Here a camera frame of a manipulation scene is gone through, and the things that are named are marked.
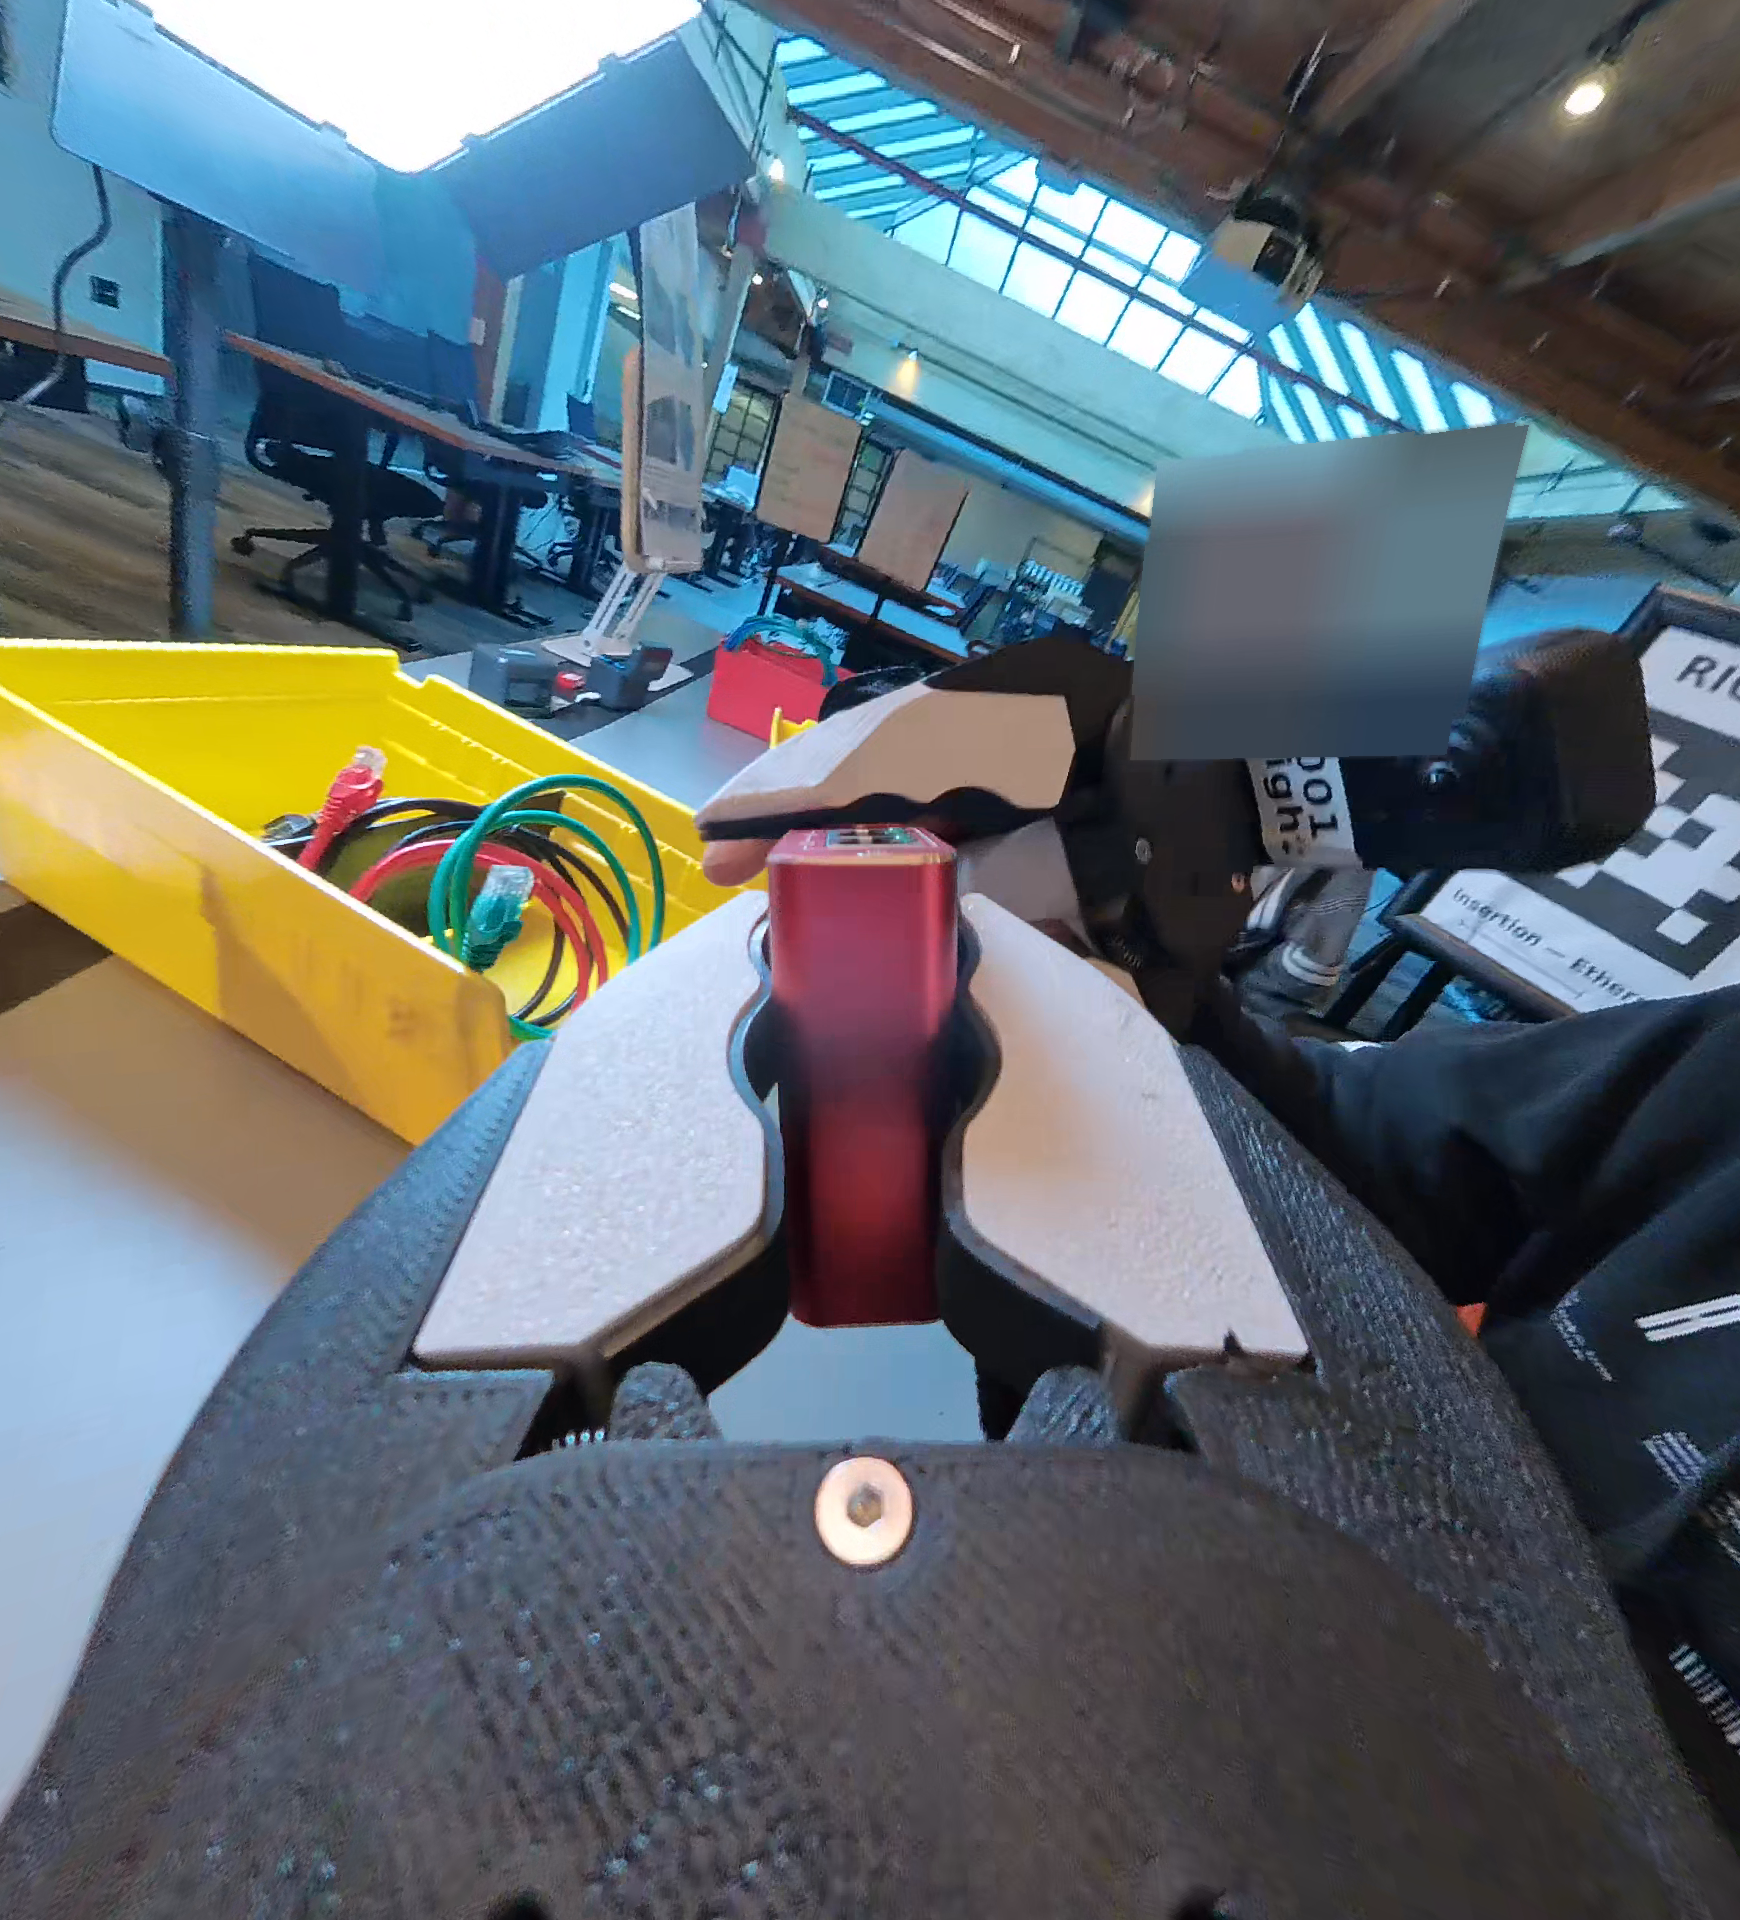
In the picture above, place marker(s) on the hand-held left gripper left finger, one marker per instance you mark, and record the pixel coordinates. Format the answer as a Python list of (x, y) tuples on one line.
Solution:
[(616, 1141)]

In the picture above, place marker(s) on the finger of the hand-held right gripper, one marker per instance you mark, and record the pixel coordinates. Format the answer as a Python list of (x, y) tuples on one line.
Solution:
[(884, 766), (1026, 870)]

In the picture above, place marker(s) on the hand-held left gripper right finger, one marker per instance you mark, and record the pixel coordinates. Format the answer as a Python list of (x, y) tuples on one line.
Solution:
[(1111, 1172)]

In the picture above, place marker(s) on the red metal network switch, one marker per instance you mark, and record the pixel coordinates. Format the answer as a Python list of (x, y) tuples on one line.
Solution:
[(863, 1081)]

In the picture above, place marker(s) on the yellow plastic bin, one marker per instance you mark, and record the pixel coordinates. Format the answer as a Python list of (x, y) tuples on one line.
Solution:
[(135, 751)]

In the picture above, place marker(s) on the person's right forearm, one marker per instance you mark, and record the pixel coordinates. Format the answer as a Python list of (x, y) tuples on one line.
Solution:
[(1410, 1141)]

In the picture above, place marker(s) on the person's right hand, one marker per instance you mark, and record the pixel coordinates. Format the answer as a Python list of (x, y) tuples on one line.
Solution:
[(735, 865)]

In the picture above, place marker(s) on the red plastic bin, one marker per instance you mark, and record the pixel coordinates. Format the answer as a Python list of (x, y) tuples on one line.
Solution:
[(763, 699)]

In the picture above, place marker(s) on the grey label printer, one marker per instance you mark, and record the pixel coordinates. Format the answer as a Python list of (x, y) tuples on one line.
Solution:
[(518, 676), (630, 676)]

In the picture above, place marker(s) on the instruction sheet board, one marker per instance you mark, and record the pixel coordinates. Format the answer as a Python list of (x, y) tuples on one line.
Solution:
[(668, 405)]

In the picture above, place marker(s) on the marker sign on stand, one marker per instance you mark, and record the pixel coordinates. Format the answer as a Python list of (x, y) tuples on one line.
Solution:
[(1732, 840)]

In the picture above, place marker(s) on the wooden desk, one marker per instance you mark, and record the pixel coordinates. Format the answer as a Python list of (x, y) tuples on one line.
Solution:
[(359, 393), (1, 324)]

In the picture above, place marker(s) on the person's black hoodie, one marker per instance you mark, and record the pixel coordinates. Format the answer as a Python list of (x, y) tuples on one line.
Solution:
[(1710, 1426)]

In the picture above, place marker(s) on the black office chair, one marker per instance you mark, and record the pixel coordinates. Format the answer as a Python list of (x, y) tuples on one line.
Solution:
[(306, 436)]

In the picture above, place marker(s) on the grey light stand pole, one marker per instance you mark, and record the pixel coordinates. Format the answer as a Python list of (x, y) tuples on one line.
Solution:
[(194, 449)]

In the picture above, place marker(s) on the softbox light panel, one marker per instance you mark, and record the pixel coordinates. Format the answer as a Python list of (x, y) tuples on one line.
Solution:
[(255, 166)]

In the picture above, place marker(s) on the ceiling mounted camera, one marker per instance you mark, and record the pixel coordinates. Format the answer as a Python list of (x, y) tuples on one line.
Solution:
[(1260, 248)]

